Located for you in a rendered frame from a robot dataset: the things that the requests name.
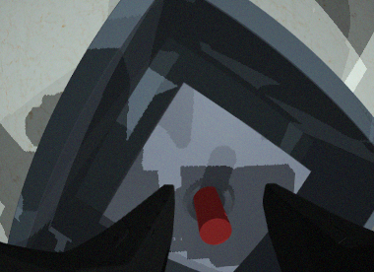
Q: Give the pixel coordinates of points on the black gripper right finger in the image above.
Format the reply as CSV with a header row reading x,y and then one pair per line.
x,y
308,238

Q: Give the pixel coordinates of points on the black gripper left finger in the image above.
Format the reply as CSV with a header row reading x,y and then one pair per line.
x,y
139,242

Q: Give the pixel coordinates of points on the red peg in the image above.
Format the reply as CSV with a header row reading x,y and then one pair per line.
x,y
214,226

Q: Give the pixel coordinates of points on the dark blue open box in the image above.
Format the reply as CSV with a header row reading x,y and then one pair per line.
x,y
229,51

